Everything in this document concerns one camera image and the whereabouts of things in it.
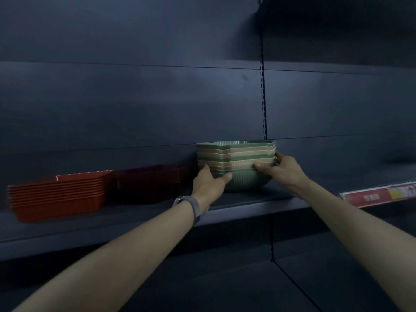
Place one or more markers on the person's right hand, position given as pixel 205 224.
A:
pixel 286 173

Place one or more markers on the person's left hand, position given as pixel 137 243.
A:
pixel 208 187

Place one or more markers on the person's left thumb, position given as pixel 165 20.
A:
pixel 223 180

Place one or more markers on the person's right thumb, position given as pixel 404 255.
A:
pixel 265 167

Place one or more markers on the stack of green beige bowls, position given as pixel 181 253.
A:
pixel 237 162

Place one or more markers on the person's left forearm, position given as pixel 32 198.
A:
pixel 110 263

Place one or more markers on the person's right forearm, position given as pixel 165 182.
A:
pixel 360 237

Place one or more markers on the grey wrist watch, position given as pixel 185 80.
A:
pixel 191 206

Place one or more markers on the stack of dark red trays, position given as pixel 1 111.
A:
pixel 149 181

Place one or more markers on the dark metal shelf board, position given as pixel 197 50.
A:
pixel 136 220

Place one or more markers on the slotted metal shelf upright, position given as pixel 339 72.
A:
pixel 262 68

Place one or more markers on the red shelf price label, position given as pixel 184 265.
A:
pixel 380 194

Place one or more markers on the stack of orange rectangular trays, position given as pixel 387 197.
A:
pixel 58 196

